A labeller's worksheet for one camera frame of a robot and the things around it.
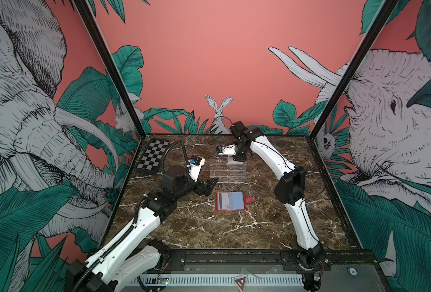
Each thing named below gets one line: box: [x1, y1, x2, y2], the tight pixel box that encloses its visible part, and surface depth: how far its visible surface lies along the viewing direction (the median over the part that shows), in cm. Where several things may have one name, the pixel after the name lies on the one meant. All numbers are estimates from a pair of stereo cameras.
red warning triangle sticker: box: [233, 276, 247, 292], surface depth 70 cm
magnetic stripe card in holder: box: [217, 192, 230, 210], surface depth 92 cm
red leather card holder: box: [214, 191, 257, 212], surface depth 92 cm
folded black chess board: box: [135, 139, 170, 174], surface depth 106 cm
